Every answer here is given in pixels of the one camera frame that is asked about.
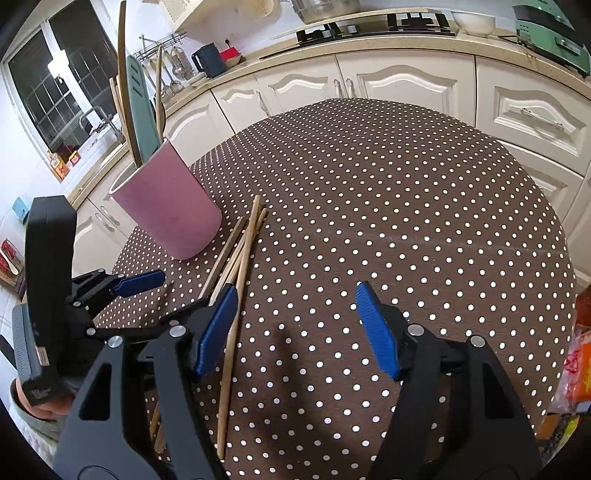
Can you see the beige kitchen countertop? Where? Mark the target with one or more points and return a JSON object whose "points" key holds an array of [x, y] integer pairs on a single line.
{"points": [[406, 45]]}

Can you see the steel cooking pot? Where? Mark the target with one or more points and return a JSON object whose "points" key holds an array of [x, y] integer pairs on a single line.
{"points": [[323, 9]]}

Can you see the green countertop appliance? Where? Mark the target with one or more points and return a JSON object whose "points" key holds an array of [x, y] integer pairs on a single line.
{"points": [[549, 32]]}

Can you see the dark electric kettle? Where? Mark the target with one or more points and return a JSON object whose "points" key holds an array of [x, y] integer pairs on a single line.
{"points": [[210, 60]]}

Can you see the metal kitchen faucet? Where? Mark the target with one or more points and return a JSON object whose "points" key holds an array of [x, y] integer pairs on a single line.
{"points": [[94, 117]]}

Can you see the white bowl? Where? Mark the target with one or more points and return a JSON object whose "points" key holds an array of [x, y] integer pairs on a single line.
{"points": [[473, 23]]}

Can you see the red container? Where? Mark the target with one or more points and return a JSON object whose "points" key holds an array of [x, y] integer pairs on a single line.
{"points": [[231, 56]]}

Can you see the cream range hood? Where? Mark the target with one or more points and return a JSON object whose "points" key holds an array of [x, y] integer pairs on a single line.
{"points": [[207, 11]]}

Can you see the black gas hob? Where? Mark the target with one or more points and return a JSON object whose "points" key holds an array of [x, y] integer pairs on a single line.
{"points": [[369, 27]]}

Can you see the kitchen window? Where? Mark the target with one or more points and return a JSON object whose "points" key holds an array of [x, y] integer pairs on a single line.
{"points": [[64, 83]]}

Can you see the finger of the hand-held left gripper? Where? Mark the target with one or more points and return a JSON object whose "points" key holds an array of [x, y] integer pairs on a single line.
{"points": [[138, 282], [134, 328]]}

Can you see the cream kitchen base cabinets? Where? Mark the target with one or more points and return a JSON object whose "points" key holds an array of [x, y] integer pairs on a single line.
{"points": [[415, 78]]}

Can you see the brown polka-dot tablecloth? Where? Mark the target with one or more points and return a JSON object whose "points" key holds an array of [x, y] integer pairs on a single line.
{"points": [[369, 207]]}

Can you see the red and yellow box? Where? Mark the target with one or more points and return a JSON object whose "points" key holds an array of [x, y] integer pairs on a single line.
{"points": [[64, 164]]}

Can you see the red and white packet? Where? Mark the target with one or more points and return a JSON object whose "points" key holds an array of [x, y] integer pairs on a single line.
{"points": [[10, 265]]}

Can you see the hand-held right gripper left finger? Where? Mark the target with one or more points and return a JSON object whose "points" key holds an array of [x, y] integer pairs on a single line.
{"points": [[214, 332]]}

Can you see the person's left forearm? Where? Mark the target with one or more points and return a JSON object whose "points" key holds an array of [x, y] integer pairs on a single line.
{"points": [[32, 429]]}

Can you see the pink cup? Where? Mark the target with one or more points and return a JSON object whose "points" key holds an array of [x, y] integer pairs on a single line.
{"points": [[175, 207]]}

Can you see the orange plastic bag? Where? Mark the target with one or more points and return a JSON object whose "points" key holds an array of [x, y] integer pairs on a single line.
{"points": [[575, 369]]}

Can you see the light blue spatula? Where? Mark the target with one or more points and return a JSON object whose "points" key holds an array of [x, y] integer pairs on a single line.
{"points": [[141, 106]]}

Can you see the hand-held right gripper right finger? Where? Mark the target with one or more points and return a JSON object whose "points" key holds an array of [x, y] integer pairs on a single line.
{"points": [[376, 327]]}

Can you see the person's left hand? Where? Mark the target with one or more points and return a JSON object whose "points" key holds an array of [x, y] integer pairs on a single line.
{"points": [[46, 408]]}

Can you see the small blue wall object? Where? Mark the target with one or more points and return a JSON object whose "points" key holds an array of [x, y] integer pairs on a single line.
{"points": [[21, 208]]}

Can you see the wall rail with metal ladles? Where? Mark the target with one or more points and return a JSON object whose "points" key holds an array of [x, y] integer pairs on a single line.
{"points": [[171, 60]]}

